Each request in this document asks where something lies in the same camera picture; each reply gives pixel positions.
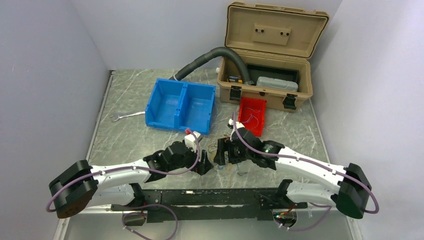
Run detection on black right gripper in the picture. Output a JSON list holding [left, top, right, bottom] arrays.
[[214, 137, 254, 165]]

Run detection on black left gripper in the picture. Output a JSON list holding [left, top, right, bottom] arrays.
[[167, 141, 214, 175]]

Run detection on yellow blue black wires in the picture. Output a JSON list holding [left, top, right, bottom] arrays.
[[206, 132, 249, 176]]

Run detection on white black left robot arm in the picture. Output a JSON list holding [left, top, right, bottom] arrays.
[[46, 141, 213, 219]]

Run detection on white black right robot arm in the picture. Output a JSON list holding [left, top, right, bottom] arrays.
[[214, 127, 380, 219]]

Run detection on red plastic bin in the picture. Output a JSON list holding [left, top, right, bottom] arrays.
[[238, 97, 267, 137]]

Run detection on blue double plastic bin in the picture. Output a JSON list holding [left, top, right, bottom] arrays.
[[145, 78, 216, 135]]

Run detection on small box in toolbox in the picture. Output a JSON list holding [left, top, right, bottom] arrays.
[[227, 75, 243, 83]]

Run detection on grey plastic case in toolbox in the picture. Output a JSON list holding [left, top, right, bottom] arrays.
[[256, 76, 299, 92]]

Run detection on black tray in toolbox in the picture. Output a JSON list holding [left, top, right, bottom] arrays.
[[246, 63, 299, 84]]

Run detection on silver wrench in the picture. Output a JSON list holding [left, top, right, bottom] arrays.
[[109, 111, 146, 122]]

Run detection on tan plastic toolbox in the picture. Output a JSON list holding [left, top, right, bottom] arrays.
[[217, 1, 330, 112]]

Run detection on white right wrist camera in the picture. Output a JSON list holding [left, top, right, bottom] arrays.
[[227, 118, 235, 129]]

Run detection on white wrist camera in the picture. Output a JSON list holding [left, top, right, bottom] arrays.
[[227, 118, 235, 129], [184, 128, 203, 152]]

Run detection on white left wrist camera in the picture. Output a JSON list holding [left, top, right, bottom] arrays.
[[184, 128, 203, 152]]

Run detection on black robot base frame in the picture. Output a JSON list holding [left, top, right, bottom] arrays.
[[111, 187, 308, 223]]

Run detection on grey corrugated hose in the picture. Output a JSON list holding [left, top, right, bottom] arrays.
[[172, 46, 255, 86]]

